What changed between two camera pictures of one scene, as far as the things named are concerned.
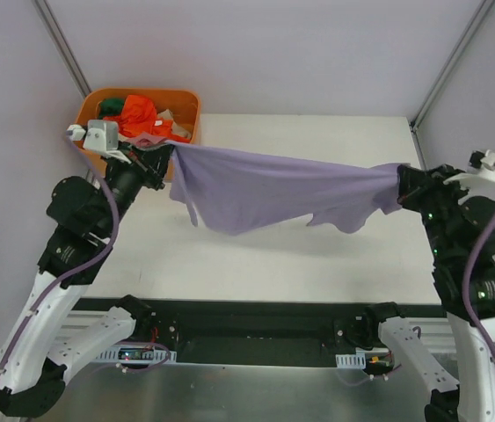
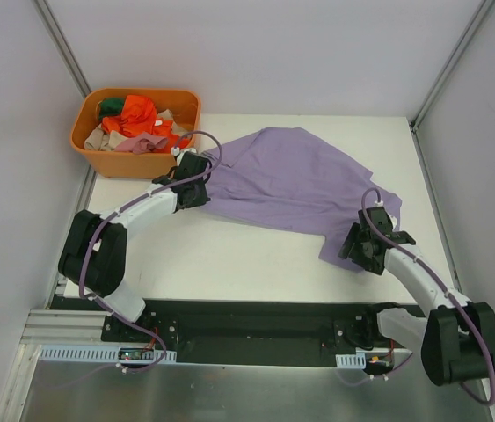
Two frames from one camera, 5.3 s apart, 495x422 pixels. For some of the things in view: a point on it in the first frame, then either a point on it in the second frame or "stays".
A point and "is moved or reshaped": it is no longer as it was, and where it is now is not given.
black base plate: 228,332 stays
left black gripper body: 151,161 to 199,193
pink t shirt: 145,139 stays
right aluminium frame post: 474,25 stays
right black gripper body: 415,189 to 357,248
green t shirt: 111,106 stays
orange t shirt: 139,115 stays
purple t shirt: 229,191 is moved or reshaped
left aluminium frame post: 67,54 stays
